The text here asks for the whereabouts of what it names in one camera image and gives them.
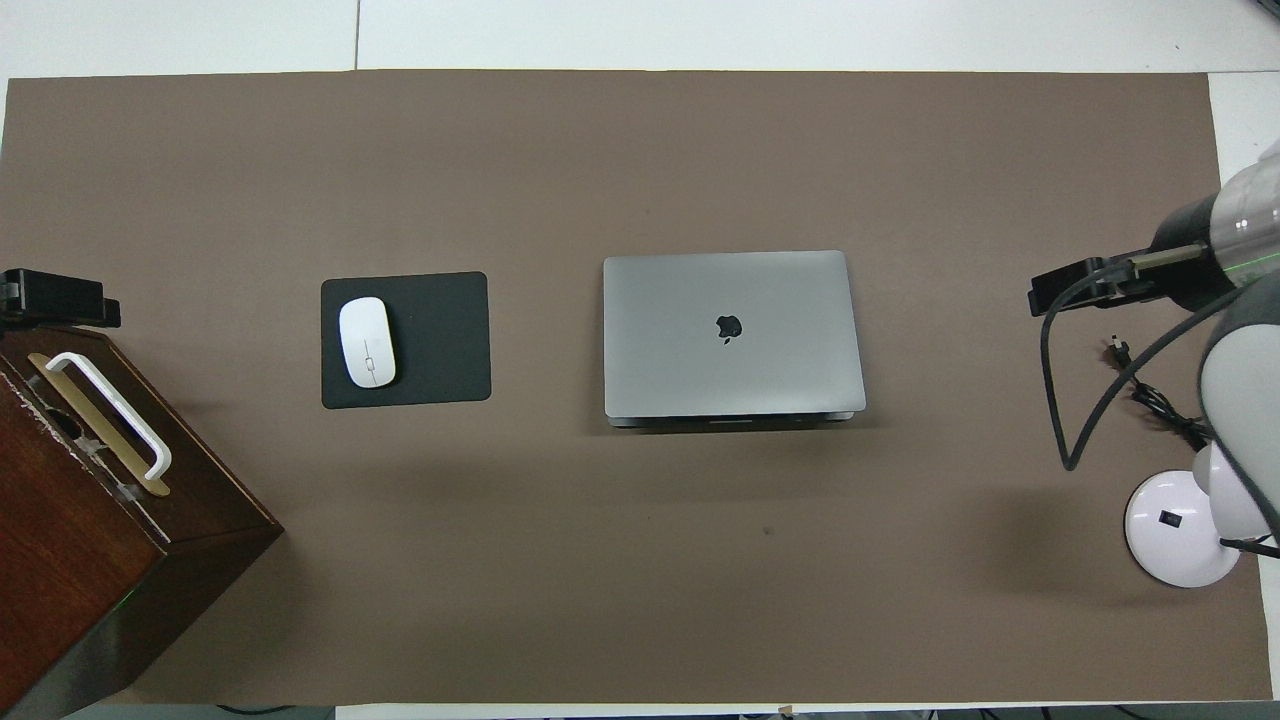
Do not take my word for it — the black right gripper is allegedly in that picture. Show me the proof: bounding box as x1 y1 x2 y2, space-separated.
1029 195 1239 318

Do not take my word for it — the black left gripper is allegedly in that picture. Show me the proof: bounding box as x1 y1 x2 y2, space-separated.
0 268 122 329

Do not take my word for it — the silver laptop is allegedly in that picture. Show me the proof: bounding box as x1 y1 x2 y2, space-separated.
602 250 868 431

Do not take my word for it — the dark wooden box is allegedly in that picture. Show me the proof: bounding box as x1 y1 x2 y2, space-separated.
0 325 285 717

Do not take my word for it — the white computer mouse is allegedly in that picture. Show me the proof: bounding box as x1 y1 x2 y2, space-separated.
338 297 397 390

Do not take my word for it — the white desk lamp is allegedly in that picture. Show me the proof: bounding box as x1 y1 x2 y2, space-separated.
1124 440 1280 589

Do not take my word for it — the black mouse pad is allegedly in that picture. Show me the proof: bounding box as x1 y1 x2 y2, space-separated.
320 271 493 410

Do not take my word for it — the large brown table mat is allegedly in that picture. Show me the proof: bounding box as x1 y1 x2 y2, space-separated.
0 68 1273 706

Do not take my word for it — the gold handle plate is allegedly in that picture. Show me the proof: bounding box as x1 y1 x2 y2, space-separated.
27 352 171 498

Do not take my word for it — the white box handle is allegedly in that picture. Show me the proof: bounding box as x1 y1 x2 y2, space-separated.
45 352 173 481

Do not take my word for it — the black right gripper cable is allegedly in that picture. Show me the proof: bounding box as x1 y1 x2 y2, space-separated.
1038 255 1236 473

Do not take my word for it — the black lamp power cable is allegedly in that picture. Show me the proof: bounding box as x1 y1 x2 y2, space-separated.
1103 337 1280 561

